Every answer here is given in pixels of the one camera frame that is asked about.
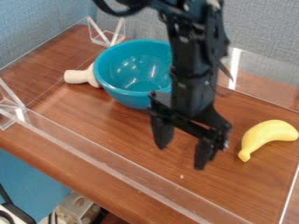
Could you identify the clear acrylic front barrier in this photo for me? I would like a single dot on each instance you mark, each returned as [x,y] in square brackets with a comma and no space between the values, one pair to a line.
[106,177]

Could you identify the yellow toy banana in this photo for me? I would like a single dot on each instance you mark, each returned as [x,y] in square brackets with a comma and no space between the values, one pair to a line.
[273,130]

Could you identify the white and red toy mushroom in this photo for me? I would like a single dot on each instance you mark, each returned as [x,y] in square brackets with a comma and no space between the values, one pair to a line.
[82,76]

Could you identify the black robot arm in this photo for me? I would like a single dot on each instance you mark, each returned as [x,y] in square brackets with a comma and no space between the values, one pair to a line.
[200,43]

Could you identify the clear acrylic back barrier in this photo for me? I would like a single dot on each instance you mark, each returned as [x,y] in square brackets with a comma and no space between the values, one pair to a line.
[265,78]

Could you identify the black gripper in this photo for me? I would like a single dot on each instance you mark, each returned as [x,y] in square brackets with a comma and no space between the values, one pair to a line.
[206,125]

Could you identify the clear acrylic corner bracket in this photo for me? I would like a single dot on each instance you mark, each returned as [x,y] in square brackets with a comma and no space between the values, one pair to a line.
[106,38]

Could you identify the clear acrylic left bracket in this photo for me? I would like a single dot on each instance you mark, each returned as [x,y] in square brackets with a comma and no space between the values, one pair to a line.
[13,108]

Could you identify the white block under table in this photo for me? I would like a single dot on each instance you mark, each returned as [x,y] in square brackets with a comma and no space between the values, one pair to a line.
[75,210]

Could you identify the blue bowl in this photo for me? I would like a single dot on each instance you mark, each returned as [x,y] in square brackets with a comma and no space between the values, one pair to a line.
[134,68]

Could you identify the clear acrylic barrier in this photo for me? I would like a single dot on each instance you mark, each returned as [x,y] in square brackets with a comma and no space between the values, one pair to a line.
[265,78]
[106,177]

